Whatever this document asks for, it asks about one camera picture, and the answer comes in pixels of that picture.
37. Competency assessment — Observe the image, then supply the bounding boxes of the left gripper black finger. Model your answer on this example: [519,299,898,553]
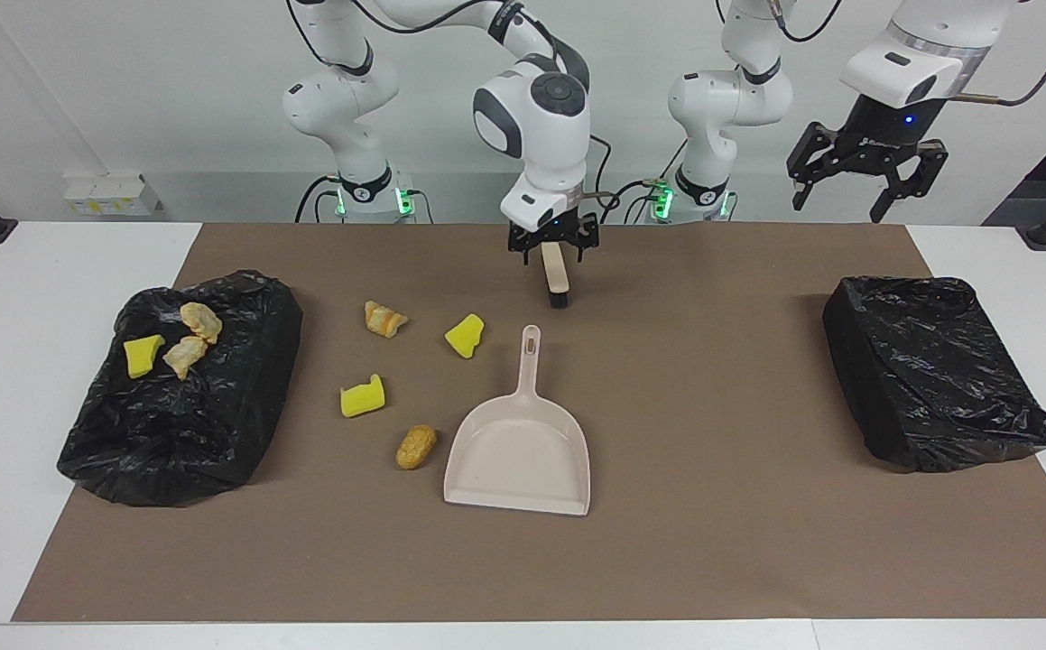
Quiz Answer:
[870,143,949,224]
[786,122,838,210]

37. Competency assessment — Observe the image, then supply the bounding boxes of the beige hand brush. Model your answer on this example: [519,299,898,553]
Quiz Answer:
[542,242,572,311]

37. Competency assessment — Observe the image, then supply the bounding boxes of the yellow sponge piece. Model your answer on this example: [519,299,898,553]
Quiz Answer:
[123,334,166,380]
[445,313,486,360]
[339,373,387,419]

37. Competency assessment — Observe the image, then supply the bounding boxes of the striped croissant piece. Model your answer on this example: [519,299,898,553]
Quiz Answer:
[364,301,410,339]
[162,336,209,382]

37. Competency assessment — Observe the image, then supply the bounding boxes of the beige plastic dustpan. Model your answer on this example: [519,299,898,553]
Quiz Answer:
[443,325,592,517]

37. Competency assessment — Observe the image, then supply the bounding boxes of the brown peanut shaped bread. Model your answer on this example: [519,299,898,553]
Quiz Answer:
[395,425,439,470]

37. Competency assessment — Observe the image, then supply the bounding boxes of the pale bread lump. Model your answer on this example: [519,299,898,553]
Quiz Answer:
[180,302,224,345]

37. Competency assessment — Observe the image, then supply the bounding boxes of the black bag lined bin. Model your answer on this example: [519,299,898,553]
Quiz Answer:
[822,276,1046,473]
[56,269,304,507]

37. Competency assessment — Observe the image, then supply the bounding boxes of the brown table mat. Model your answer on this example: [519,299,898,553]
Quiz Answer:
[12,223,1046,623]

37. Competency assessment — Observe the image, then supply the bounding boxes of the white box with labels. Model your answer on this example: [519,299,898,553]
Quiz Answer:
[63,173,162,218]

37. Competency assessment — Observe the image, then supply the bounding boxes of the black base cable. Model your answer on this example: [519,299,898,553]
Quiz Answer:
[599,179,663,225]
[295,174,343,224]

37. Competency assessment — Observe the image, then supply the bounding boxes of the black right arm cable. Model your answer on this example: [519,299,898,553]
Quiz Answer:
[286,0,618,227]

